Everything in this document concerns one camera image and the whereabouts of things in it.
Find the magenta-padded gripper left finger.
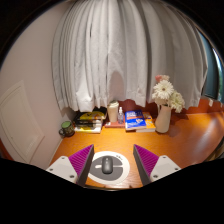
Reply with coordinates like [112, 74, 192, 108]
[45, 143, 95, 187]

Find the green mug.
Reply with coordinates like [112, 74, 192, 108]
[58, 120, 76, 138]

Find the clear spray bottle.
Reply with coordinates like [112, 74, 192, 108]
[117, 106, 125, 125]

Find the red book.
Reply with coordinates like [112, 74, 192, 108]
[104, 120, 127, 129]

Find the black and yellow book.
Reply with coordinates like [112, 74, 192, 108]
[75, 108, 108, 122]

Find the blue book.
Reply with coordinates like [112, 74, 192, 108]
[124, 109, 147, 131]

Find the black computer mouse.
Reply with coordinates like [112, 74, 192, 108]
[101, 155, 114, 175]

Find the white-edged book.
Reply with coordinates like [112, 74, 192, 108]
[74, 125, 102, 134]

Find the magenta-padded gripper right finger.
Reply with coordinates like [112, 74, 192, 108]
[132, 143, 182, 186]

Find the white flower bouquet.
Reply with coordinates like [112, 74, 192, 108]
[151, 74, 186, 114]

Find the white and grey mouse pad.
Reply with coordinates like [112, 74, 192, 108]
[87, 150, 131, 186]

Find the white wall panel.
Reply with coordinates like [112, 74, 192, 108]
[0, 80, 45, 164]

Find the white curtain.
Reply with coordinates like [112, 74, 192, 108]
[50, 0, 209, 113]

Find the cream ceramic vase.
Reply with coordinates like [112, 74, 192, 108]
[154, 103, 172, 134]

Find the window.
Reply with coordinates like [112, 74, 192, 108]
[199, 31, 224, 103]

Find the cream tumbler cup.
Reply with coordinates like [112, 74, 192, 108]
[106, 100, 120, 123]

